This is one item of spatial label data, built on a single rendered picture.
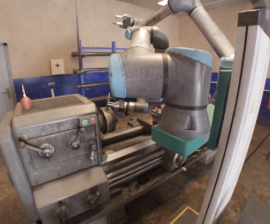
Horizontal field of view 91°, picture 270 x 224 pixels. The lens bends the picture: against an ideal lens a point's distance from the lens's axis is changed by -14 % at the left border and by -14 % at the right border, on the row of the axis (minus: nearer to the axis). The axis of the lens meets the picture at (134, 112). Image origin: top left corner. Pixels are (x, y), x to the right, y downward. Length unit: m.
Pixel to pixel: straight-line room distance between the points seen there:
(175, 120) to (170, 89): 0.10
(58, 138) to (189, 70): 0.88
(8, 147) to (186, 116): 0.98
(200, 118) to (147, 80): 0.21
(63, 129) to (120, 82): 0.69
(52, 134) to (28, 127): 0.15
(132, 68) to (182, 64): 0.14
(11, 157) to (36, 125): 0.25
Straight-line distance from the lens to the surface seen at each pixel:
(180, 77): 0.47
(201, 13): 1.25
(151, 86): 0.46
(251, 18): 0.56
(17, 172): 1.19
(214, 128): 0.61
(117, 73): 0.46
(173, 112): 0.51
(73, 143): 1.04
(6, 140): 1.08
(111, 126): 1.36
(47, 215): 1.27
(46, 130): 1.05
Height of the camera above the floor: 1.62
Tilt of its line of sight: 19 degrees down
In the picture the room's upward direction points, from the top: straight up
